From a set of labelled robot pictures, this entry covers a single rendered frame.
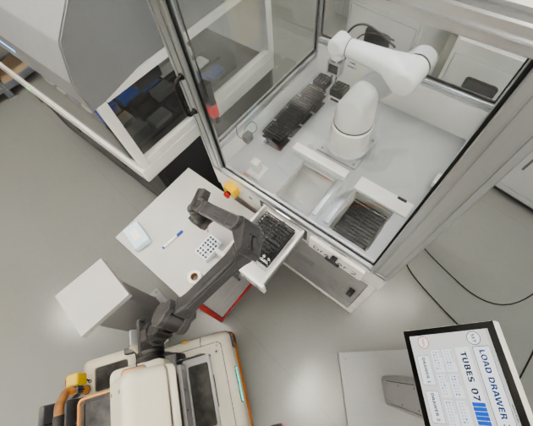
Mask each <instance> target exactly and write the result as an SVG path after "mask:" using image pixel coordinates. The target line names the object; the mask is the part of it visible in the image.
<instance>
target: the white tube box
mask: <svg viewBox="0 0 533 426"><path fill-rule="evenodd" d="M217 242H219V244H217ZM204 246H206V248H204ZM222 246H223V244H222V243H221V242H220V241H219V240H218V239H216V238H215V237H213V236H212V235H211V234H210V235H209V236H208V237H207V238H206V240H205V241H204V242H203V243H202V244H201V245H200V246H199V247H198V248H197V249H196V250H195V253H196V254H197V255H199V256H200V257H201V258H202V259H203V260H204V261H205V262H206V263H208V262H209V261H210V260H211V259H212V257H213V256H214V255H215V254H216V252H215V250H216V249H220V248H221V247H222ZM207 253H209V255H207Z"/></svg>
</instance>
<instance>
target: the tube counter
mask: <svg viewBox="0 0 533 426"><path fill-rule="evenodd" d="M466 388H467V391H468V394H469V397H470V402H471V406H472V408H473V411H474V414H475V419H476V422H477V425H478V426H493V423H492V419H491V416H490V413H489V411H488V407H487V404H486V400H485V397H484V395H483V391H482V388H481V387H466Z"/></svg>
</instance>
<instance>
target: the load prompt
mask: <svg viewBox="0 0 533 426"><path fill-rule="evenodd" d="M472 349H473V352H474V354H475V359H476V362H477V365H478V368H479V370H480V373H481V377H482V380H483V383H484V386H485V389H486V393H487V396H488V399H489V402H490V404H491V407H492V412H493V415H494V418H495V420H496V423H497V426H518V425H517V423H516V421H515V418H514V414H513V411H512V408H511V406H510V403H509V400H508V397H507V394H506V391H505V389H504V386H503V382H502V379H501V377H500V374H499V372H498V369H497V365H496V362H495V359H494V357H493V355H492V350H491V348H490V345H486V346H475V347H472Z"/></svg>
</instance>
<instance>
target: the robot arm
mask: <svg viewBox="0 0 533 426"><path fill-rule="evenodd" d="M210 195H211V192H209V191H208V190H206V189H205V188H198V189H197V191H196V193H195V196H194V198H193V199H192V201H191V203H190V204H189V205H188V207H187V211H188V212H189V214H190V216H189V218H188V219H189V220H190V221H191V222H192V223H193V224H194V225H195V226H197V227H199V228H200V229H201V230H204V231H205V230H206V229H207V228H208V227H209V225H210V224H211V223H212V222H213V221H214V222H216V223H217V224H219V225H221V226H222V227H225V228H227V229H228V230H229V231H231V232H232V234H233V238H234V243H233V245H232V247H231V248H230V250H229V251H228V252H227V253H226V254H225V255H224V256H223V257H222V258H221V259H220V260H219V261H218V262H217V263H216V264H215V265H214V266H213V267H212V268H211V269H210V270H209V271H208V272H207V273H206V274H205V275H204V276H203V277H202V278H201V279H200V280H199V281H198V282H197V283H196V284H194V286H193V287H192V288H191V289H190V290H189V291H187V293H185V294H184V295H183V296H181V297H179V298H177V299H176V300H175V301H174V300H172V299H170V298H169V299H168V300H167V302H165V303H160V304H159V305H158V306H157V308H156V310H155V312H154V314H153V316H152V318H145V319H138V320H137V321H136V330H137V339H138V355H139V357H141V356H143V355H142V351H145V350H147V349H151V348H155V347H164V342H165V341H166V340H167V339H168V338H170V337H172V336H173V334H177V335H183V334H185V333H186V332H187V330H188V329H189V327H190V325H191V323H192V322H193V321H194V320H195V319H196V310H197V309H198V308H199V307H200V306H201V305H202V304H203V303H204V302H205V301H206V300H207V299H208V298H209V297H210V296H211V295H213V294H214V293H215V292H216V291H217V290H218V289H219V288H220V287H221V286H222V285H223V284H224V283H225V282H226V281H228V280H229V279H230V278H231V277H232V276H233V275H234V274H235V273H236V272H237V271H238V270H240V269H241V268H242V267H244V266H245V265H247V264H249V263H250V262H251V261H252V260H253V261H255V262H256V261H257V260H258V259H259V258H260V257H261V240H262V239H263V236H264V233H263V232H262V230H261V228H260V227H259V226H257V225H256V224H255V223H253V222H252V221H250V220H248V219H247V218H245V217H244V216H239V215H235V214H234V213H232V212H230V211H227V210H225V209H223V208H220V207H218V206H216V205H213V204H212V203H210V202H208V200H209V197H210Z"/></svg>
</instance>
